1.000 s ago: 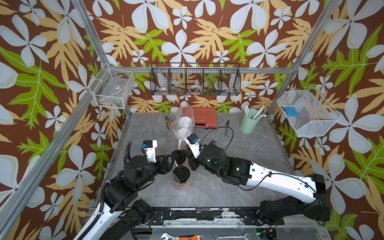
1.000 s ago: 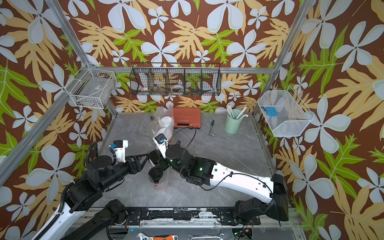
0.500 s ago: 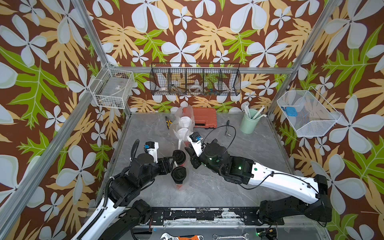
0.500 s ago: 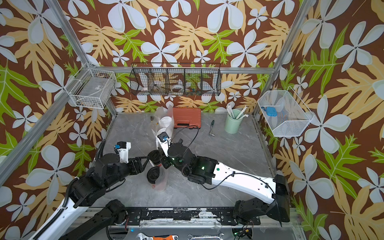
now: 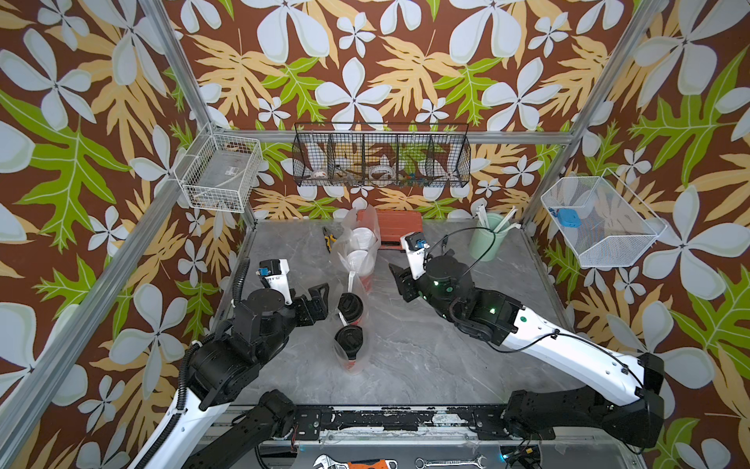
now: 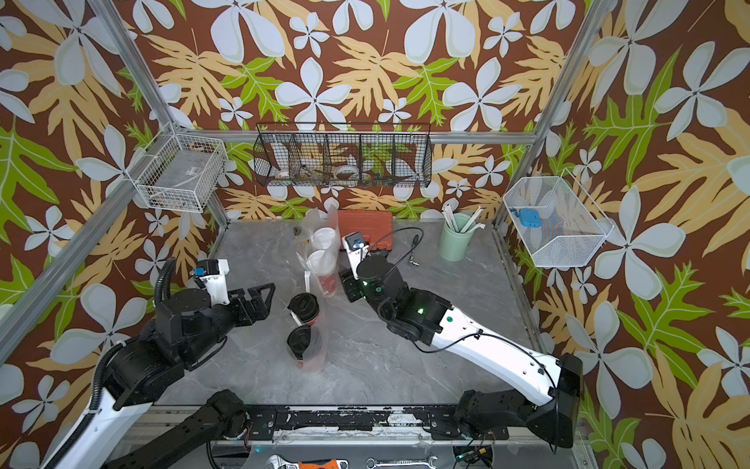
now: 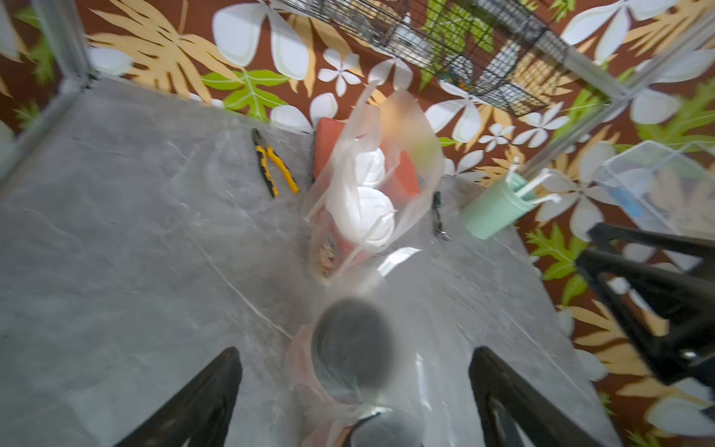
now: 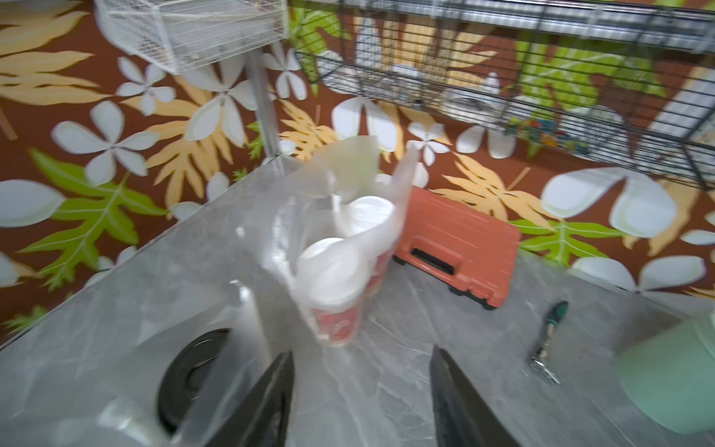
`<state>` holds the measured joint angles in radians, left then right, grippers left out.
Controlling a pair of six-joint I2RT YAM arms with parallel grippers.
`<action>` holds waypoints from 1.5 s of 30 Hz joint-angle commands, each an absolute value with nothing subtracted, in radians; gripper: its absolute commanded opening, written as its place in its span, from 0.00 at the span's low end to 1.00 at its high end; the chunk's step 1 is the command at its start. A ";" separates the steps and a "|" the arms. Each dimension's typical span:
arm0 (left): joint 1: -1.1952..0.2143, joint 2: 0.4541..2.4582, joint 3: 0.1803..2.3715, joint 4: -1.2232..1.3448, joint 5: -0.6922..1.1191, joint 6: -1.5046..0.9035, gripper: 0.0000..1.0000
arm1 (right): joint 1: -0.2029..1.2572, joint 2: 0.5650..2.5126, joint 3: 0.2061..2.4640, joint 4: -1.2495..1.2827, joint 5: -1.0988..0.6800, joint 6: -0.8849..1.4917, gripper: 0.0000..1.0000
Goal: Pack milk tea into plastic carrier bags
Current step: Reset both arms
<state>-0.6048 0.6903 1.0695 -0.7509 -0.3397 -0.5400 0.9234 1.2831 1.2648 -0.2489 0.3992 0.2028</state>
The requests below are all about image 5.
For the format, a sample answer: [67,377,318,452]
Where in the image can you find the black lid red cup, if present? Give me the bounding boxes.
[334,326,364,371]
[336,292,364,326]

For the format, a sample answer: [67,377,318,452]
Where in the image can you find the white lid red cup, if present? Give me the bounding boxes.
[346,250,376,292]
[350,227,378,251]

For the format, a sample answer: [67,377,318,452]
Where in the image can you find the clear plastic carrier bag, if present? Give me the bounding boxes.
[330,207,381,275]

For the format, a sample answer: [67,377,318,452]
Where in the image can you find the white lid red cup front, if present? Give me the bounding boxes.
[350,227,378,251]

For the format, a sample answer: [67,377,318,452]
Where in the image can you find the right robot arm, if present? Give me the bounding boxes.
[389,255,665,449]

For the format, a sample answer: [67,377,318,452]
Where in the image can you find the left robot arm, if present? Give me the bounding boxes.
[131,283,330,468]

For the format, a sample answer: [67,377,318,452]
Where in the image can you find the green straw holder cup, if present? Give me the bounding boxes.
[469,213,508,262]

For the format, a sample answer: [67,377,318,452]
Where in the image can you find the red plastic tool case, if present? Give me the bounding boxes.
[376,209,423,238]

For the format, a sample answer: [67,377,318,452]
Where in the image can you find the yellow black pliers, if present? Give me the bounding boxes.
[322,227,336,253]

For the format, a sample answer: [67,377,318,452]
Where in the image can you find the blue object in basket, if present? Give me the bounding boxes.
[555,208,582,229]

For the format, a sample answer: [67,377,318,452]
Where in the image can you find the orange adjustable wrench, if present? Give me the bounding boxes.
[312,455,398,469]

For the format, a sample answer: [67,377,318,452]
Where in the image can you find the white mesh basket right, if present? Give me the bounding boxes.
[541,170,667,269]

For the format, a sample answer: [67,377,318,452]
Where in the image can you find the silver spanner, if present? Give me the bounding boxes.
[414,455,486,469]

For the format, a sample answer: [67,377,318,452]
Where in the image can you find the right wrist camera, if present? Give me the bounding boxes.
[400,232,430,281]

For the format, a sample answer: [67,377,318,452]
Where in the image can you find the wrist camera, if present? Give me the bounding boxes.
[400,232,430,281]
[257,259,292,305]

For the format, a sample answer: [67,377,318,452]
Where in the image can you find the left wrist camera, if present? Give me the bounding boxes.
[257,259,292,305]

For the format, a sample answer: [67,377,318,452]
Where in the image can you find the black mounting rail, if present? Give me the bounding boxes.
[271,405,556,441]

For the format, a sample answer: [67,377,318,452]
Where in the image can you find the black wire basket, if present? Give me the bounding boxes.
[290,122,472,188]

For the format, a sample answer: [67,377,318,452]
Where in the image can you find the white wire basket left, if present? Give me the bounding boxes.
[174,124,264,214]

